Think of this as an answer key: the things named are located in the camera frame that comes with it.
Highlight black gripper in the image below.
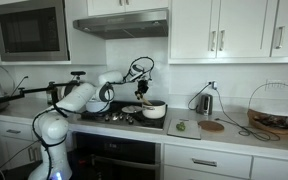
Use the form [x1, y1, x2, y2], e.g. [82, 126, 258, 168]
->
[134, 79, 151, 101]

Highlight wooden spatula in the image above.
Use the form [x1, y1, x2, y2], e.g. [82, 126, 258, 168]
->
[136, 95, 154, 107]

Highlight white dutch oven pot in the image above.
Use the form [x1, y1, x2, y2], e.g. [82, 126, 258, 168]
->
[85, 99, 112, 114]

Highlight grey chopping board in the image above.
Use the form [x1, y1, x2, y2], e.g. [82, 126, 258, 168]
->
[167, 118, 202, 140]

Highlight dark basket contents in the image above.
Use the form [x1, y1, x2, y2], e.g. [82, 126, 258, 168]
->
[253, 112, 288, 130]

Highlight small white saucepan lid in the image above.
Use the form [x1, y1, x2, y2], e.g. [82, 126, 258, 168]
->
[120, 105, 144, 115]

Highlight black gas cooktop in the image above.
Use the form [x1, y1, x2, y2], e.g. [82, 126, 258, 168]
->
[79, 100, 168, 131]

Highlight green pepper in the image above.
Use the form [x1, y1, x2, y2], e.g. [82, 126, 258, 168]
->
[175, 121, 187, 132]

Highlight steel electric kettle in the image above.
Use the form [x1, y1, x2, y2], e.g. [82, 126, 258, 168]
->
[195, 93, 214, 117]

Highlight steel range hood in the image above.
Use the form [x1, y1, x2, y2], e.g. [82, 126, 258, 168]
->
[72, 8, 169, 41]

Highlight white drawer front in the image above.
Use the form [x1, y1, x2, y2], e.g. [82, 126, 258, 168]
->
[163, 164, 248, 180]
[163, 143, 253, 180]
[250, 156, 288, 180]
[0, 119, 36, 142]

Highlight round wooden trivet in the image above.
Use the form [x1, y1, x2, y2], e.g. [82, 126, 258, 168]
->
[197, 119, 225, 133]

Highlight steel built-in microwave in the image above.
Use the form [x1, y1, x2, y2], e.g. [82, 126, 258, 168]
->
[0, 0, 71, 63]

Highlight white base cabinet door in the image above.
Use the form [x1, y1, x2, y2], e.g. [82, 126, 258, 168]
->
[0, 135, 42, 170]

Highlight white saucepan with steel handle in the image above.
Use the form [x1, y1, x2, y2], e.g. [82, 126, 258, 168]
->
[132, 99, 167, 120]

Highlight black kettle cable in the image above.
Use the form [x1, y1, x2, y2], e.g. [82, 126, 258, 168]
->
[187, 82, 213, 112]

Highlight black camera on stand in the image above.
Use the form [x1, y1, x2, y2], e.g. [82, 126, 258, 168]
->
[69, 70, 87, 84]

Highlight steel oven door handle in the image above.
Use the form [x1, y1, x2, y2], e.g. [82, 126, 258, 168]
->
[90, 154, 161, 168]

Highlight white wall outlet with plugs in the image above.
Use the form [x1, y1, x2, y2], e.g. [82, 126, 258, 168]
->
[206, 79, 218, 91]

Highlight steel drawer handle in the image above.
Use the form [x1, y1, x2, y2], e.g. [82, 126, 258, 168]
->
[191, 157, 218, 168]
[5, 128, 22, 135]

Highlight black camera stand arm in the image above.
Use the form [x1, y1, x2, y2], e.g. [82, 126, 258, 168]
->
[0, 75, 82, 108]

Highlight long black power cable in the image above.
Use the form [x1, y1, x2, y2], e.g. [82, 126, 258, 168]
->
[213, 87, 281, 142]

